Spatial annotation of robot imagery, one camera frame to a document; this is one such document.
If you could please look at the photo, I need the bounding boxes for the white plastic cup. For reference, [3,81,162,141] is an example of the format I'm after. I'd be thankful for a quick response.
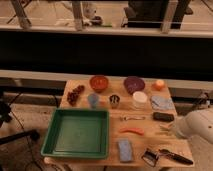
[133,91,148,109]

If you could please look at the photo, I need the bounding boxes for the black binder clip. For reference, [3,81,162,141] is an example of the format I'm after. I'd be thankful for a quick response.
[142,148,159,167]

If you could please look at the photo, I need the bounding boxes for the wooden table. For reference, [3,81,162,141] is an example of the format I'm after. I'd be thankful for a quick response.
[44,78,196,168]

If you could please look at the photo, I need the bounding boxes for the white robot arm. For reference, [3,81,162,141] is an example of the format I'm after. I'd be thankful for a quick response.
[173,108,213,144]

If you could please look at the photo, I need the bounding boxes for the small metal cup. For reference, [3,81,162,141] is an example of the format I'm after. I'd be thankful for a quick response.
[109,94,120,108]

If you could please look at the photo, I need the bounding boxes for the blue plastic cup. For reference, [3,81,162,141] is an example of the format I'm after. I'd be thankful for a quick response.
[87,93,99,108]

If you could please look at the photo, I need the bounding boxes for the blue sponge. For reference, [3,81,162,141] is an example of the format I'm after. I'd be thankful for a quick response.
[118,139,133,162]

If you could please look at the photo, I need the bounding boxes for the purple bowl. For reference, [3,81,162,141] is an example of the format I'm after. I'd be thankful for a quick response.
[124,76,145,94]

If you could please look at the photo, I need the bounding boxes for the black rectangular block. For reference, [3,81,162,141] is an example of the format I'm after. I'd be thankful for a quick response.
[153,112,174,122]

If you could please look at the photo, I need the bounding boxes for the black tripod stand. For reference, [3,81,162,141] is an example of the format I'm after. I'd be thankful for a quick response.
[0,95,40,145]

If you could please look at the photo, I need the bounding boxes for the orange fruit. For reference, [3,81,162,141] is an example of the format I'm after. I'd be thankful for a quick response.
[152,79,165,91]

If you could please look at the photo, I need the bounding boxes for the red bowl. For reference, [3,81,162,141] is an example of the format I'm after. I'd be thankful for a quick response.
[89,75,109,93]

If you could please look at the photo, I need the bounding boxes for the blue folded cloth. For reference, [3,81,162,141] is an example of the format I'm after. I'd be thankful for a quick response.
[151,96,174,110]

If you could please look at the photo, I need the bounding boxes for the red chili pepper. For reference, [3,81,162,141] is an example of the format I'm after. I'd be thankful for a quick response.
[119,128,144,136]

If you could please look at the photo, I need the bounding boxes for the red grape bunch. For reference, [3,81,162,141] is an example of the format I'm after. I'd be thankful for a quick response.
[67,85,85,106]

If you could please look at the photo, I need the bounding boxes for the green plastic tray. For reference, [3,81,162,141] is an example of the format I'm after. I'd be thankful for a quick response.
[41,108,109,160]

